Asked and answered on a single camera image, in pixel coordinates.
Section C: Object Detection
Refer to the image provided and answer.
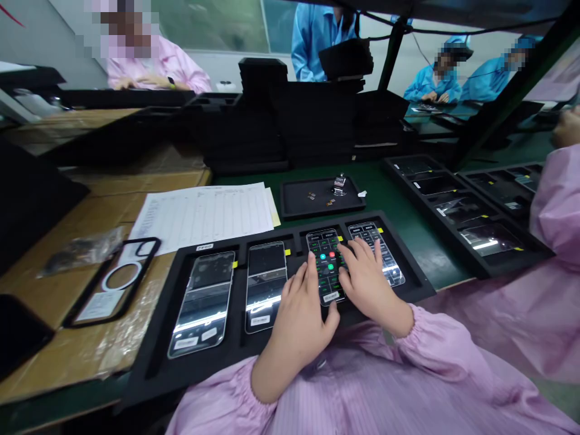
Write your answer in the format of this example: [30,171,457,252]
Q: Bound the person's left hand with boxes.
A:
[251,262,341,404]

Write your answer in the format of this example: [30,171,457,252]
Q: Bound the person's right hand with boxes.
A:
[338,237,416,339]

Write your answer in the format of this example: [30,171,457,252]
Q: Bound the person's left index finger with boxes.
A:
[297,262,315,303]

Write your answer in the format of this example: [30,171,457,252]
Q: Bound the person's left thumb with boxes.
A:
[317,300,341,335]

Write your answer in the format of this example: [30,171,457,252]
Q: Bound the person's right index finger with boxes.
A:
[349,237,366,268]

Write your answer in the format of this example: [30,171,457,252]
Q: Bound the person's left fingers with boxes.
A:
[280,271,301,314]

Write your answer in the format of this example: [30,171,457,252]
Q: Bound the person's right thumb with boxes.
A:
[338,244,357,284]

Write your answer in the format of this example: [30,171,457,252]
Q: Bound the smartphone with lit test screen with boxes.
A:
[306,228,352,308]

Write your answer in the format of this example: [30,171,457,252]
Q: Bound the smartphone with grey grid screen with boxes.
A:
[346,221,407,289]

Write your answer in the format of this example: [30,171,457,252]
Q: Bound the small shallow black tray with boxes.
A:
[279,175,367,222]

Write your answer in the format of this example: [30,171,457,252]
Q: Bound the large dark-screen smartphone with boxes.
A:
[167,250,237,361]

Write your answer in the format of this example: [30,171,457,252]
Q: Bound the long black tray of phones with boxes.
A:
[379,153,557,280]

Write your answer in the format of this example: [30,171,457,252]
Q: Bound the white printed paper sheets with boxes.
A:
[129,181,282,257]

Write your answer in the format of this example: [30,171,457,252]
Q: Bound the black tray with dark devices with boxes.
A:
[456,161,546,219]

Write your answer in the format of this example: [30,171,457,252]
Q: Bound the black foam four-slot tray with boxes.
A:
[120,210,437,408]

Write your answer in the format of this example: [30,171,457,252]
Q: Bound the stacks of black foam trays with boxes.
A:
[135,56,411,176]

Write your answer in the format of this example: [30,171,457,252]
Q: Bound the clear phone case black rim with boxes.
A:
[61,236,163,330]

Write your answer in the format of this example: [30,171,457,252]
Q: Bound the brown cardboard sheet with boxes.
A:
[0,108,214,405]

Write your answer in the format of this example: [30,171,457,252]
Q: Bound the plastic bag of dark parts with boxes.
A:
[36,226,126,279]

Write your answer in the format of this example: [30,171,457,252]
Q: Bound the black glossy flat device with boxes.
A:
[0,293,56,382]

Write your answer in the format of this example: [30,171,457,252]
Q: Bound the large black flat panel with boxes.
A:
[0,135,91,278]

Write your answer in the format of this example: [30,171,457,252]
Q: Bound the dark green metal frame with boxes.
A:
[297,0,580,174]

